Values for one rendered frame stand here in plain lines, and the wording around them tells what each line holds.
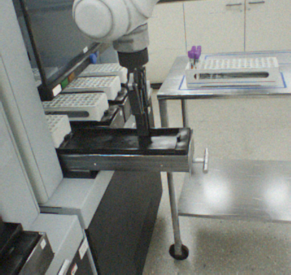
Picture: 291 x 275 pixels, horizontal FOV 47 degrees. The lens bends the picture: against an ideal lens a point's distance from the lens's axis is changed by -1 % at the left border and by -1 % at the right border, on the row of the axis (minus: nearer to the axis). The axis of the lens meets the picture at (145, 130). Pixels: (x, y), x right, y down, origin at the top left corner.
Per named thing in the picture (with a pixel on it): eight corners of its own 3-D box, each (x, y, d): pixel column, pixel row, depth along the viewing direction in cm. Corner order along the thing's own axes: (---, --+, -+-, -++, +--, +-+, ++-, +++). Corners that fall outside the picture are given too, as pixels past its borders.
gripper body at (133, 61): (121, 44, 87) (127, 78, 91) (112, 54, 80) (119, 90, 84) (150, 42, 85) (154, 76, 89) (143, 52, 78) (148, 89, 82)
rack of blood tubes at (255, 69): (186, 87, 116) (184, 69, 113) (189, 76, 124) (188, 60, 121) (277, 85, 107) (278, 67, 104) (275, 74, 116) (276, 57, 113)
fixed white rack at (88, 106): (15, 125, 109) (9, 108, 106) (30, 111, 118) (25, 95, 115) (100, 124, 102) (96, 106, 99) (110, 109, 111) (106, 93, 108)
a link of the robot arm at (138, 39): (104, 31, 77) (109, 56, 80) (143, 28, 75) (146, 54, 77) (115, 22, 85) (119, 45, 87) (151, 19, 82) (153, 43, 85)
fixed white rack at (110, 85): (37, 106, 122) (32, 89, 119) (49, 94, 131) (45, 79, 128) (114, 103, 115) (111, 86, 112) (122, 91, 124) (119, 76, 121)
